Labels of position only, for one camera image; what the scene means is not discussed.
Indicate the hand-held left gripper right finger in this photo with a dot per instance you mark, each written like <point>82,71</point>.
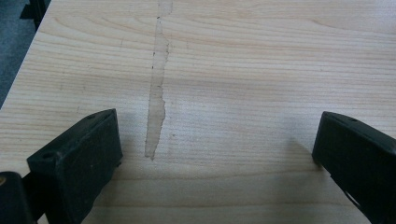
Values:
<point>361,158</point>

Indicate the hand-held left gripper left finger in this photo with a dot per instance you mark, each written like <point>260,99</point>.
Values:
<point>79,161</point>

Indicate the dark metal stand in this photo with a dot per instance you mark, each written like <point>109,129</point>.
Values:
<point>35,9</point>

